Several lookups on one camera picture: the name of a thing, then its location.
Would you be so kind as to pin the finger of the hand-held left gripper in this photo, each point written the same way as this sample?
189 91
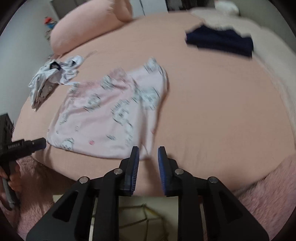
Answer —
37 144

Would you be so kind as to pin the person's left hand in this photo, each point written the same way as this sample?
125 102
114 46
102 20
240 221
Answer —
15 183

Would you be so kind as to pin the pink cartoon print pants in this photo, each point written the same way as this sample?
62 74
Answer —
104 115

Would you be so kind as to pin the white shirt navy collar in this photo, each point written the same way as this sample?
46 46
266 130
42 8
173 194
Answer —
57 71

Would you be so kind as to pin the small white cloth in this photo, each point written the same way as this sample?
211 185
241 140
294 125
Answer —
227 5

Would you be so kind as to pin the red hat plush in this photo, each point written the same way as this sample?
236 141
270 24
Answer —
49 23

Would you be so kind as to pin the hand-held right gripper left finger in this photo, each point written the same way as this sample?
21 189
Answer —
135 171

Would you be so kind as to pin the glass door wardrobe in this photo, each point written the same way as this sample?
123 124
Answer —
175 3

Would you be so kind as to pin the folded navy garment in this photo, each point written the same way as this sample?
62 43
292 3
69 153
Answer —
219 40

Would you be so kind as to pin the pink fluffy rug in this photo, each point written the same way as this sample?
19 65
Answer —
266 197

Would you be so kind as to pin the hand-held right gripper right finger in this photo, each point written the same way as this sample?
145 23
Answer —
161 171

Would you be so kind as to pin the pale printed garment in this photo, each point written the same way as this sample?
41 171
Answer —
46 89

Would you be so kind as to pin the round bed pink sheet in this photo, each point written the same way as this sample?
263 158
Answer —
208 115

